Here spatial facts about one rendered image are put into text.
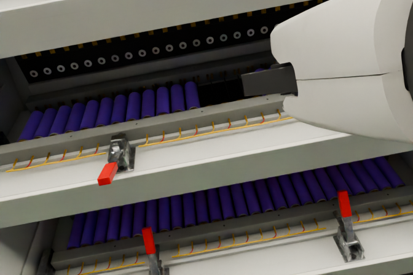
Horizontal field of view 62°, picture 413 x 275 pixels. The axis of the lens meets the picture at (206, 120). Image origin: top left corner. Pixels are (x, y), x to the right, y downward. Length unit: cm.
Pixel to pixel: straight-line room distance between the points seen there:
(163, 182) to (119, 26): 18
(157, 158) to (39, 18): 19
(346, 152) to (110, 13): 30
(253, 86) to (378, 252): 40
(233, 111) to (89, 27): 19
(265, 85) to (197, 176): 24
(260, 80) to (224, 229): 37
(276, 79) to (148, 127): 28
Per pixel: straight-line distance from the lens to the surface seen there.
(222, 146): 40
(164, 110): 44
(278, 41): 16
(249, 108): 42
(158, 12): 35
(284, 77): 16
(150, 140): 43
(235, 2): 36
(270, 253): 53
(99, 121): 46
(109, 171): 35
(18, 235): 56
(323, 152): 42
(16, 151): 48
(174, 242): 53
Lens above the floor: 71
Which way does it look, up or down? 20 degrees down
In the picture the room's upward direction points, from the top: 11 degrees counter-clockwise
